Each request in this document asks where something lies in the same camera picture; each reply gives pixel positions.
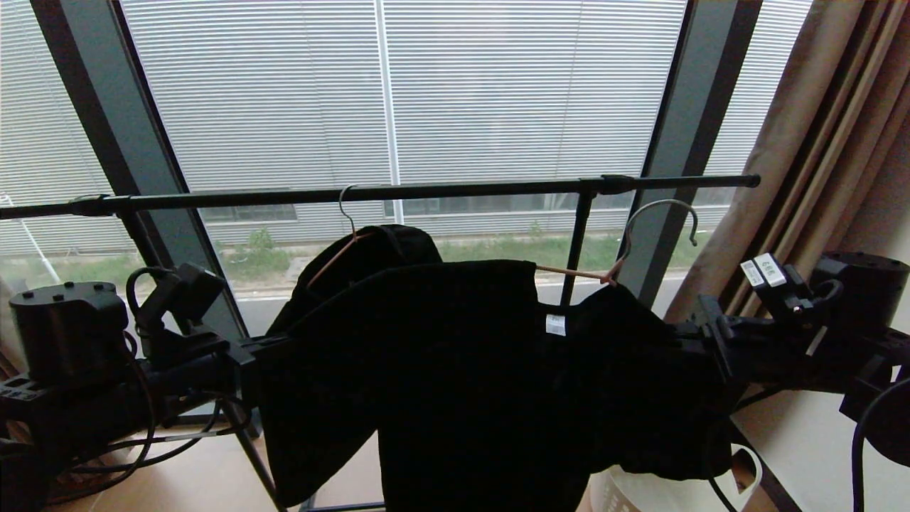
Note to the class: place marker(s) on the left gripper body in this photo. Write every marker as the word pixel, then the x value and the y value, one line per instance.
pixel 206 373

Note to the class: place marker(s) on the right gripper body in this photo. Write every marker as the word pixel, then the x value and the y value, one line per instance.
pixel 761 355

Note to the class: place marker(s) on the pink clothes hanger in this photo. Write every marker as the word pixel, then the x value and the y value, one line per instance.
pixel 629 227
pixel 340 210

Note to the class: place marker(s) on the black garment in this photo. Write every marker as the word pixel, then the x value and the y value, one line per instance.
pixel 498 384
pixel 384 245

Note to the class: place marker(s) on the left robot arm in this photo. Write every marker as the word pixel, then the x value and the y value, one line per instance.
pixel 64 334

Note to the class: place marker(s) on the white laundry basket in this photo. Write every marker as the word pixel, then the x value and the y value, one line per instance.
pixel 661 494

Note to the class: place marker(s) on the black clothes rack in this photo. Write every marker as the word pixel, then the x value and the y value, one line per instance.
pixel 462 190

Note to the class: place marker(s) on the beige curtain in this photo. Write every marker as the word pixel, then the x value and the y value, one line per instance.
pixel 3 320
pixel 782 142

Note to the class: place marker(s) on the window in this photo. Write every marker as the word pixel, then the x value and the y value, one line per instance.
pixel 92 107

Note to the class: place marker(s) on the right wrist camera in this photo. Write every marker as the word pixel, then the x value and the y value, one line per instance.
pixel 775 284

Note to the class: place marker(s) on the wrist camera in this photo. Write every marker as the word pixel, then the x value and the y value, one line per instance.
pixel 188 291
pixel 775 284

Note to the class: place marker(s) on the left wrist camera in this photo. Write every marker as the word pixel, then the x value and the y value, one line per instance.
pixel 188 291

